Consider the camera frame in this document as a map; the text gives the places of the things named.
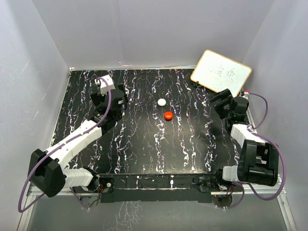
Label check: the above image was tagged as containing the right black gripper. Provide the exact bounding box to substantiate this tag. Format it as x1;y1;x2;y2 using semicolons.
206;89;234;119

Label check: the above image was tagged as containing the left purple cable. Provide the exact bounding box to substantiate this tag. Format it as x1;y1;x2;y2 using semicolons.
18;77;113;214

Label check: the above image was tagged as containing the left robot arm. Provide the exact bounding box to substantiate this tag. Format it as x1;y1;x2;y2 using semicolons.
28;84;128;197

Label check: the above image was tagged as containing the aluminium frame rail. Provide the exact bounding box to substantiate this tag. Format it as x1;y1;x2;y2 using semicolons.
18;188;296;231

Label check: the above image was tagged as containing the red ball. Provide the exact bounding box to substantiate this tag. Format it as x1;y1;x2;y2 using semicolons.
164;111;173;121

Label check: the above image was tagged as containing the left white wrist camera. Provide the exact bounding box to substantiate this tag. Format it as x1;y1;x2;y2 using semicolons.
95;75;116;95

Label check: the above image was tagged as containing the purple cable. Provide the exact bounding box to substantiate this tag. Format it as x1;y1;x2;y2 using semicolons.
18;77;113;214
231;92;287;209

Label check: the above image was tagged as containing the white earbud charging case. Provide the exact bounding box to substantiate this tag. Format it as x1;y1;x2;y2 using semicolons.
157;98;167;107

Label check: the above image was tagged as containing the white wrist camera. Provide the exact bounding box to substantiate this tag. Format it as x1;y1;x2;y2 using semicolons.
241;90;250;99
95;75;116;95

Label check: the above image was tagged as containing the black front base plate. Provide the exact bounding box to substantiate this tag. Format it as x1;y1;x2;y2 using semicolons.
73;173;242;203

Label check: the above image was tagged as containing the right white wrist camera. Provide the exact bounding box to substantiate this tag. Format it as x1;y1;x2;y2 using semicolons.
241;90;250;99

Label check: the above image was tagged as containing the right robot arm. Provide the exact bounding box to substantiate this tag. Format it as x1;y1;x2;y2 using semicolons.
209;89;279;191

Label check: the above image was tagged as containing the small whiteboard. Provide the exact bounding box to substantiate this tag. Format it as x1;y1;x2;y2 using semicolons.
191;50;252;97

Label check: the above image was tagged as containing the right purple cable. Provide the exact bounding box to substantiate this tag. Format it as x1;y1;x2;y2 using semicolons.
231;92;287;209

